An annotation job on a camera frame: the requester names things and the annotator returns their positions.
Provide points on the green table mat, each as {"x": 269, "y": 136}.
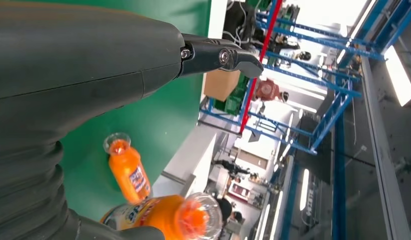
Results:
{"x": 159, "y": 126}

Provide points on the red barrier tape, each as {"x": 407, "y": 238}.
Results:
{"x": 259, "y": 66}

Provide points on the person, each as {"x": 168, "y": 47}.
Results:
{"x": 232, "y": 167}
{"x": 266, "y": 90}
{"x": 227, "y": 208}

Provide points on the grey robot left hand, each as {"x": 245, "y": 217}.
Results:
{"x": 76, "y": 59}

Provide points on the brown cardboard box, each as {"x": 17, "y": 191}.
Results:
{"x": 222, "y": 86}

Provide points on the blue metal rack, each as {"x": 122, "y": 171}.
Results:
{"x": 331, "y": 119}

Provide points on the white ceiling light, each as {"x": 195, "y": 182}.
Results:
{"x": 399, "y": 76}

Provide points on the green plastic crate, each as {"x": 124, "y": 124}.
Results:
{"x": 235, "y": 102}

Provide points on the grey ceiling rail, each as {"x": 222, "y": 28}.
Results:
{"x": 384, "y": 159}

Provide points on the black controller case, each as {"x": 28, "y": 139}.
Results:
{"x": 233, "y": 20}

